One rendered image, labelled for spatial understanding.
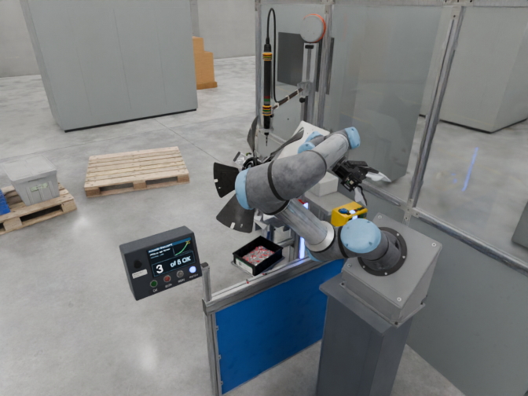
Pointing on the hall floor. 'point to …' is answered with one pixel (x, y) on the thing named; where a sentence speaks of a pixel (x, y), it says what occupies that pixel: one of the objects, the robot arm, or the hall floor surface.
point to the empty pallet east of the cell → (134, 170)
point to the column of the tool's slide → (310, 81)
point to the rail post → (213, 353)
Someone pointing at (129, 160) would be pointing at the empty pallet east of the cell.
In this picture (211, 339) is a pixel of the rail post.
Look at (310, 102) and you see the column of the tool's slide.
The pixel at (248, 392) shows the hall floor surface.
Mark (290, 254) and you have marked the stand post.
